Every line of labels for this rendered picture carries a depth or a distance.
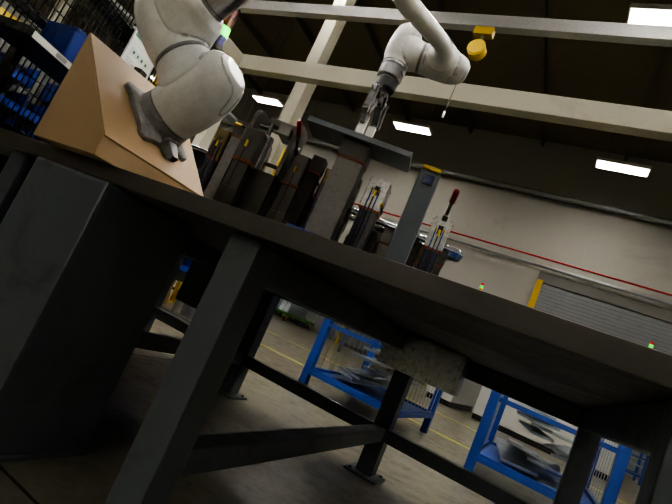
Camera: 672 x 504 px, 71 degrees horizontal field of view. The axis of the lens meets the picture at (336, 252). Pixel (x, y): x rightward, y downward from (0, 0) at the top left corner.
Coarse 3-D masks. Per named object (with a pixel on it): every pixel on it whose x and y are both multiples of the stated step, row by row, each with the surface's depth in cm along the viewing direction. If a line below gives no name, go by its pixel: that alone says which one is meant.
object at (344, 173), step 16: (352, 144) 157; (336, 160) 156; (352, 160) 156; (368, 160) 159; (336, 176) 155; (352, 176) 155; (336, 192) 154; (352, 192) 156; (320, 208) 154; (336, 208) 153; (320, 224) 153; (336, 224) 152
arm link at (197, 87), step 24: (192, 48) 120; (168, 72) 119; (192, 72) 118; (216, 72) 118; (240, 72) 126; (168, 96) 119; (192, 96) 119; (216, 96) 119; (240, 96) 126; (168, 120) 122; (192, 120) 122; (216, 120) 126
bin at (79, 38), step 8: (48, 24) 171; (56, 24) 170; (64, 24) 169; (48, 32) 170; (56, 32) 169; (64, 32) 168; (72, 32) 167; (80, 32) 168; (48, 40) 169; (56, 40) 168; (64, 40) 167; (72, 40) 167; (80, 40) 169; (56, 48) 167; (64, 48) 166; (72, 48) 168; (80, 48) 170; (72, 56) 169
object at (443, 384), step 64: (0, 192) 131; (192, 256) 197; (256, 256) 92; (192, 320) 93; (256, 320) 257; (384, 320) 165; (192, 384) 88; (448, 384) 182; (512, 384) 199; (192, 448) 95; (256, 448) 116; (320, 448) 152; (384, 448) 216; (576, 448) 184; (640, 448) 73
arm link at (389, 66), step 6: (384, 60) 161; (390, 60) 159; (396, 60) 159; (384, 66) 160; (390, 66) 159; (396, 66) 159; (402, 66) 160; (378, 72) 161; (384, 72) 160; (390, 72) 158; (396, 72) 159; (402, 72) 160; (396, 78) 160; (402, 78) 162
